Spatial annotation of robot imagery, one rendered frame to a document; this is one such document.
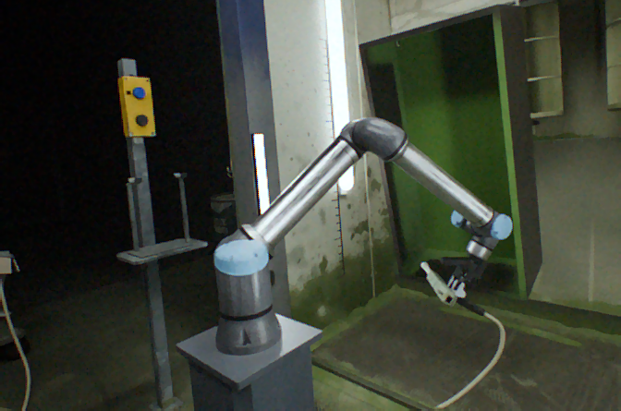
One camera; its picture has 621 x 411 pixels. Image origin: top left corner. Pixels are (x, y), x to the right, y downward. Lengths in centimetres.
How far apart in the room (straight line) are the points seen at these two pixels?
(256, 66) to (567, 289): 217
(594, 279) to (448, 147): 116
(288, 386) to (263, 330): 16
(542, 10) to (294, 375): 247
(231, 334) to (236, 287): 13
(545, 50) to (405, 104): 103
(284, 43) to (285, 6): 21
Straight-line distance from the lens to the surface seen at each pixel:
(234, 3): 211
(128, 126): 183
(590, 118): 310
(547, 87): 280
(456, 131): 208
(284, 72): 218
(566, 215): 288
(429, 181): 132
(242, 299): 109
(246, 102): 197
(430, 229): 233
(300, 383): 121
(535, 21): 286
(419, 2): 310
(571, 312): 272
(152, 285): 197
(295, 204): 126
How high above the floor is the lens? 117
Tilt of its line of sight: 4 degrees down
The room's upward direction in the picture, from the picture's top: 5 degrees counter-clockwise
